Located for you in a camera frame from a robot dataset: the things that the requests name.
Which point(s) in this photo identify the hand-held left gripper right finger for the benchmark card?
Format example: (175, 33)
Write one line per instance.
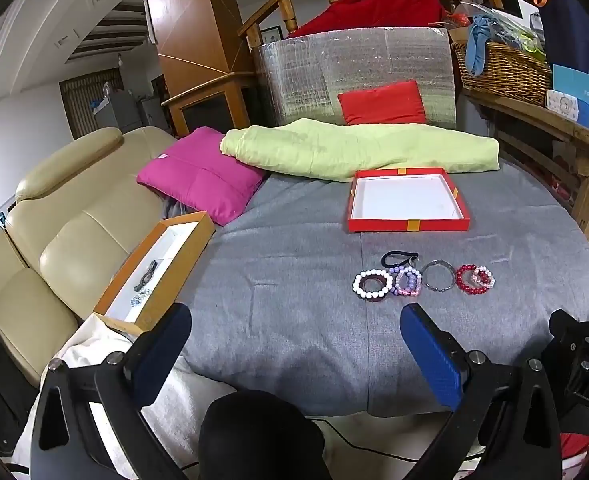
(432, 355)

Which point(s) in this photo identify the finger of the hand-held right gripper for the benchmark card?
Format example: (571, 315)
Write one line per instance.
(571, 332)

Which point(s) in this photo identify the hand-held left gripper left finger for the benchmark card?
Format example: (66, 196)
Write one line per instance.
(159, 355)

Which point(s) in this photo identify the silver bangle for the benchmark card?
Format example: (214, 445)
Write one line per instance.
(426, 277)

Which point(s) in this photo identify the red shallow box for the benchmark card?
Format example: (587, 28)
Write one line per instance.
(407, 222)

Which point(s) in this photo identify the white cloth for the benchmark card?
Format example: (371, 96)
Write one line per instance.
(194, 400)

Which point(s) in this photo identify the red white container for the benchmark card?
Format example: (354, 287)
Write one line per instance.
(581, 447)

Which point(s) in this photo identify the orange long box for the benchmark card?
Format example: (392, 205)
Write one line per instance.
(174, 280)

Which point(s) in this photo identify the black rounded object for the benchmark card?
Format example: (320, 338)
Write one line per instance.
(259, 440)

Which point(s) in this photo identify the grey blanket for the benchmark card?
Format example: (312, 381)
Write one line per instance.
(284, 310)

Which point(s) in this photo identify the beige leather sofa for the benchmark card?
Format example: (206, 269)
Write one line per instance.
(64, 240)

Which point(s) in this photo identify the magenta pillow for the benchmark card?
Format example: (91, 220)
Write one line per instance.
(199, 180)

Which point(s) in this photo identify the wooden side table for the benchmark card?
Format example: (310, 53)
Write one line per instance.
(549, 122)

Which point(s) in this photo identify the light green blanket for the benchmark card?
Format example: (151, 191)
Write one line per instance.
(354, 152)

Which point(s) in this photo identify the grey cabinet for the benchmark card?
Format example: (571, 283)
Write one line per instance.
(124, 110)

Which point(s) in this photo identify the light blue box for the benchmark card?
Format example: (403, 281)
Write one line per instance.
(579, 85)

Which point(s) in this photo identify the red cushion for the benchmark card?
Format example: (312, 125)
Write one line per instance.
(382, 102)

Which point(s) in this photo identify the wicker basket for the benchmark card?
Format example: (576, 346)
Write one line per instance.
(514, 77)

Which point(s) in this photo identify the blue cloth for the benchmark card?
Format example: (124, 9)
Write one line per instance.
(476, 50)

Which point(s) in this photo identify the navy garment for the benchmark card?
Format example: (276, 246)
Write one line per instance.
(569, 30)

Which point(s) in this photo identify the silver foil board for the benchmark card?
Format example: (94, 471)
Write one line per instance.
(304, 70)

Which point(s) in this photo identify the clear plastic bag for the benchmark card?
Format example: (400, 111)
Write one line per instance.
(509, 20)

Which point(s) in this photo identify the wooden pillar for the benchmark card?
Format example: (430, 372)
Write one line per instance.
(194, 15)

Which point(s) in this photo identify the red cloth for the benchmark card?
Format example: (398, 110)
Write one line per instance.
(384, 5)

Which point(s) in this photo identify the wooden railing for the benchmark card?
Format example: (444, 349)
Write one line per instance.
(287, 12)

